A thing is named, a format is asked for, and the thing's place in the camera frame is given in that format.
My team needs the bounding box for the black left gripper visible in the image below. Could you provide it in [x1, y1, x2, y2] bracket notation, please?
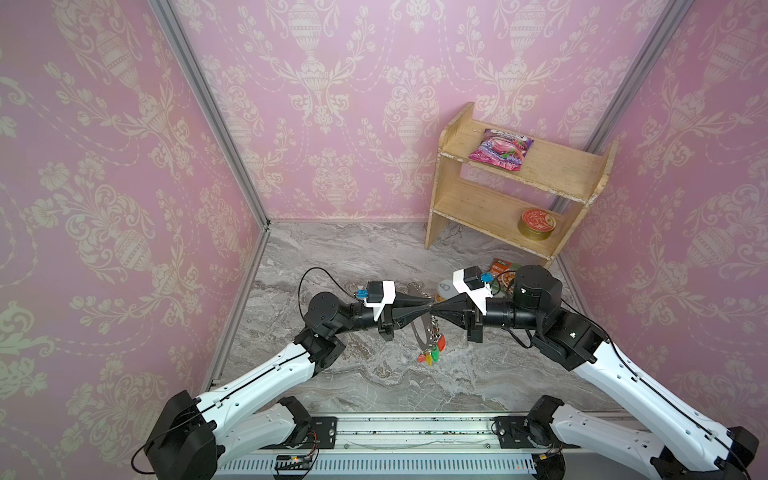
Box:
[330, 291, 430, 344]

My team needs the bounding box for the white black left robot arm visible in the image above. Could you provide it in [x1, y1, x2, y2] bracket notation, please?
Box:
[136, 281, 432, 479]

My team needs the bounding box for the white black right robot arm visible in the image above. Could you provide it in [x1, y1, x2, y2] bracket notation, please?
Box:
[430, 265, 759, 479]

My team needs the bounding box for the green orange food packet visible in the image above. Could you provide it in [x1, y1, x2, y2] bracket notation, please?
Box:
[489, 258, 521, 284]

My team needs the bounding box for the red round tin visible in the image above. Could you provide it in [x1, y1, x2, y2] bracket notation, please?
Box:
[517, 208, 557, 241]

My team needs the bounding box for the wooden two-tier shelf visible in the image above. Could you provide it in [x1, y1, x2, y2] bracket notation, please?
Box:
[424, 101, 619, 298]

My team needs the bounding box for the pink snack packet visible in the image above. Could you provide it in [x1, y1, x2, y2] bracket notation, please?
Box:
[469, 128, 534, 172]

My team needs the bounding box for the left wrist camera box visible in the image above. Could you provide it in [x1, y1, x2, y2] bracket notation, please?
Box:
[356, 281, 396, 322]

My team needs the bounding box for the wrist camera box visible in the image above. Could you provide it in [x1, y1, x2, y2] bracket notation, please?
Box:
[356, 281, 396, 322]
[452, 266, 493, 315]

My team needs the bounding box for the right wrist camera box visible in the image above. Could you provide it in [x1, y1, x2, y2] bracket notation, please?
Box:
[452, 266, 493, 315]

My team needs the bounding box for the aluminium front rail base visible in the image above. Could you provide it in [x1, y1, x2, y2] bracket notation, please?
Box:
[155, 410, 685, 480]

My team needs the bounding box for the right aluminium corner post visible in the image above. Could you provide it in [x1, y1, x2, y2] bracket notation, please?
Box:
[584, 0, 694, 154]

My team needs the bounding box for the aluminium corner frame post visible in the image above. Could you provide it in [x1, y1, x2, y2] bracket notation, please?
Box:
[148, 0, 270, 231]

